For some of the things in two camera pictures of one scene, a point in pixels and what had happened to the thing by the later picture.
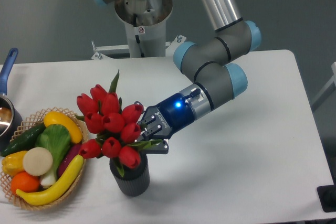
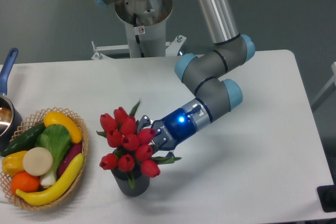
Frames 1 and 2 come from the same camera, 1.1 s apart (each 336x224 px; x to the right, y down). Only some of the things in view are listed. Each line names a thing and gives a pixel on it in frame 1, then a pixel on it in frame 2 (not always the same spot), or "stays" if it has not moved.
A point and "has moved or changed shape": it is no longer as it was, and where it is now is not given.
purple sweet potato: x=73 y=151 stays
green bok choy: x=56 y=139 stays
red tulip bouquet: x=117 y=125 has moved or changed shape
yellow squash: x=54 y=117 stays
